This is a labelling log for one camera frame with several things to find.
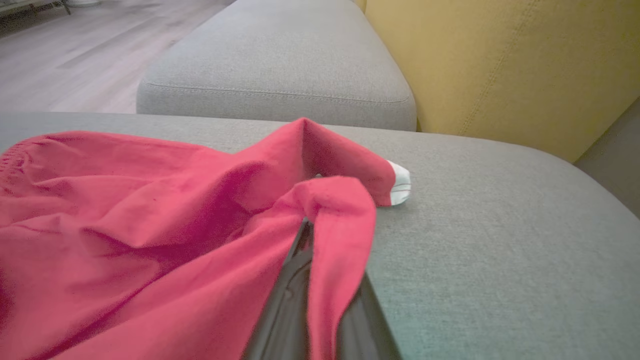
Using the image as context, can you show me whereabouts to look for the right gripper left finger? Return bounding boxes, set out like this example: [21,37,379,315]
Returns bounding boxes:
[242,217,314,360]

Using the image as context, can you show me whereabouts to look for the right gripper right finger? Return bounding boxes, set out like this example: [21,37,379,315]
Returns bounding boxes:
[336,272,403,360]

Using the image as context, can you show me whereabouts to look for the large grey sofa chaise cushion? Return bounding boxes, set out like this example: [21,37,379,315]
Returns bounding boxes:
[0,111,640,360]

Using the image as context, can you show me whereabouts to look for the grey sofa seat cushion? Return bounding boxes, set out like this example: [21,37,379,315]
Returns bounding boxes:
[136,0,417,132]

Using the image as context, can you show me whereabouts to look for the wide yellow sofa back cushion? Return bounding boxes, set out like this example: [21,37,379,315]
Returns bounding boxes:
[352,0,640,163]

